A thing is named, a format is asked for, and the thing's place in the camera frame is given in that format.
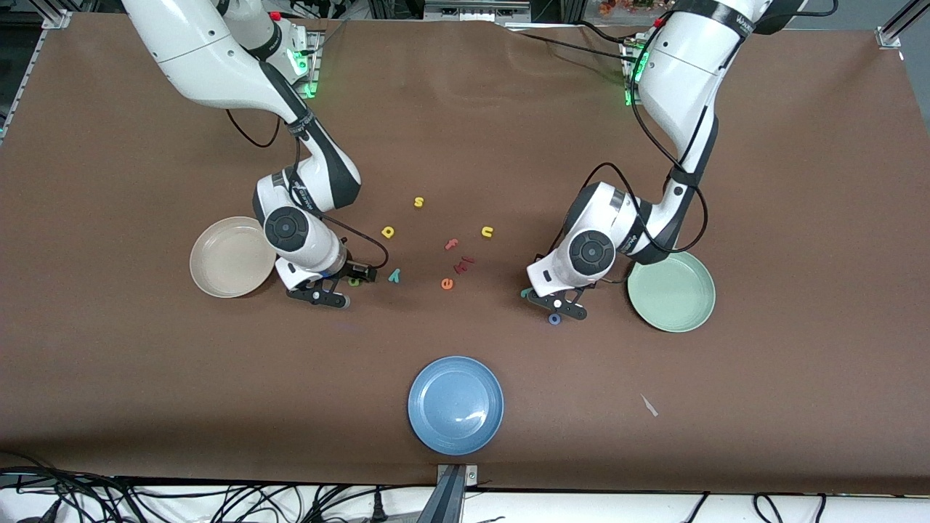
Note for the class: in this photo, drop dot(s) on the beige plate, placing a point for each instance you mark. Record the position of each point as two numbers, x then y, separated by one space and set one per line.
225 258

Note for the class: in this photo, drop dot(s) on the aluminium frame rail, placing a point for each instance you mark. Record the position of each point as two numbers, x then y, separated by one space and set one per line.
32 69
888 35

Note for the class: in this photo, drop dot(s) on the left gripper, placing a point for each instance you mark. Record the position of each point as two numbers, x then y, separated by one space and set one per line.
538 257

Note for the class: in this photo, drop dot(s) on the orange flower decoration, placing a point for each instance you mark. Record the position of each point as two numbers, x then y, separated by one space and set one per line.
617 7

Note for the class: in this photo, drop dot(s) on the black power plug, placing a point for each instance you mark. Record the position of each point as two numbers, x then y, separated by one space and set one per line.
378 508

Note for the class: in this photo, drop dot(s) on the dark red foam letter k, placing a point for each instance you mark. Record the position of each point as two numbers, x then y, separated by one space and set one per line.
462 266

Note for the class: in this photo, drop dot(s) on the silver metal box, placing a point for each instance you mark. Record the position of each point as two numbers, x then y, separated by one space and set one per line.
472 11

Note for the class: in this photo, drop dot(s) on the brown table mat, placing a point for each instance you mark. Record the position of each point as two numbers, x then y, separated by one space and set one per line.
799 363

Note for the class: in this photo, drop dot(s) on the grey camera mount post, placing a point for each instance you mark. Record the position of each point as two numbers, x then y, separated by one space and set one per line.
452 501

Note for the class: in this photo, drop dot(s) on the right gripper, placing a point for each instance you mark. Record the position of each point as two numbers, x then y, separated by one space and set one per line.
354 272

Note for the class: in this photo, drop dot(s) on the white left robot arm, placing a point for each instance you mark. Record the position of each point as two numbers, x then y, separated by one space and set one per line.
690 73

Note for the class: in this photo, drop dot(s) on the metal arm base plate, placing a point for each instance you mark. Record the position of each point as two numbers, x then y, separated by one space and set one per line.
314 73
629 100

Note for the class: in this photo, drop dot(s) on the light green plate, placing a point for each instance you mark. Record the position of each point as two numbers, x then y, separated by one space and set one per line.
676 298

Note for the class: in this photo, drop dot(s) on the blue plate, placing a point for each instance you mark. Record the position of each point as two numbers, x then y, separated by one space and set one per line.
455 405

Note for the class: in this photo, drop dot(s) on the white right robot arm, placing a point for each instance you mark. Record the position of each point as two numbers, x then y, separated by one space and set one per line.
196 51

